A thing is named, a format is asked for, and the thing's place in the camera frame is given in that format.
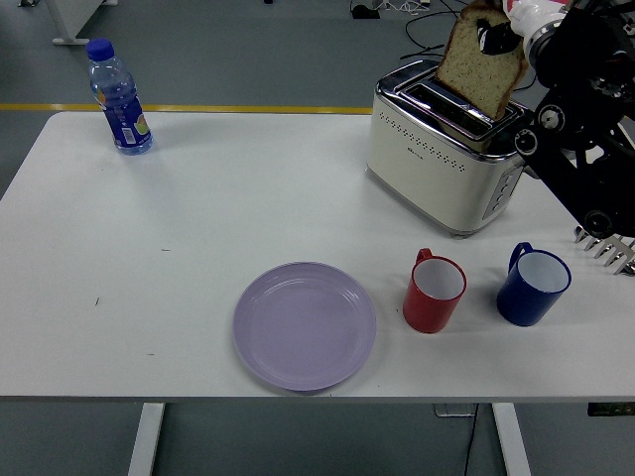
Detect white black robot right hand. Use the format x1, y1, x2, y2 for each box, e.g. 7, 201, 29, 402
474, 0, 567, 57

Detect bread slice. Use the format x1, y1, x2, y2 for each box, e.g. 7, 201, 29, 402
435, 0, 530, 120

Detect cream and chrome toaster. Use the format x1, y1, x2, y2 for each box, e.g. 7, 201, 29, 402
365, 59, 537, 240

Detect purple plate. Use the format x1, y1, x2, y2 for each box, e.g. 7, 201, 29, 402
232, 261, 377, 393

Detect wooden bread rack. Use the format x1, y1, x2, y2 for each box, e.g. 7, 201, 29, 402
572, 225, 635, 275

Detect blue mug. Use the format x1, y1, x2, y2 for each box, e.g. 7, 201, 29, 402
495, 241, 572, 327

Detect yellow floor tape line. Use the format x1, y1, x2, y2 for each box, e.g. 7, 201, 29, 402
0, 102, 374, 116

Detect red mug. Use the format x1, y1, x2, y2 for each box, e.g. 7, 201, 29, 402
402, 247, 468, 334

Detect black table control panel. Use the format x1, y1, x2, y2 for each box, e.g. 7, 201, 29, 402
587, 402, 635, 417

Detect blue-capped water bottle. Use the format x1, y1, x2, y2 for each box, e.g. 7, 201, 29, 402
85, 38, 155, 157

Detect white table leg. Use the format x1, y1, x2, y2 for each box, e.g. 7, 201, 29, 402
127, 402, 166, 476
490, 402, 532, 476

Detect black floor cable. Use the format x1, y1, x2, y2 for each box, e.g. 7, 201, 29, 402
400, 0, 465, 60

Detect white cable bundle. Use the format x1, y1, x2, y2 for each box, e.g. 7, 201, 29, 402
381, 0, 432, 14

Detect grey under-table bracket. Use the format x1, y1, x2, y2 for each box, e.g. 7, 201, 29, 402
433, 402, 478, 418

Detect black under-table cable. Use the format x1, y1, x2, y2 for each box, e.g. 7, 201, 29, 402
463, 404, 478, 476

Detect white desk frame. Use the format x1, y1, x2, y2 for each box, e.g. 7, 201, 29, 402
18, 0, 120, 47

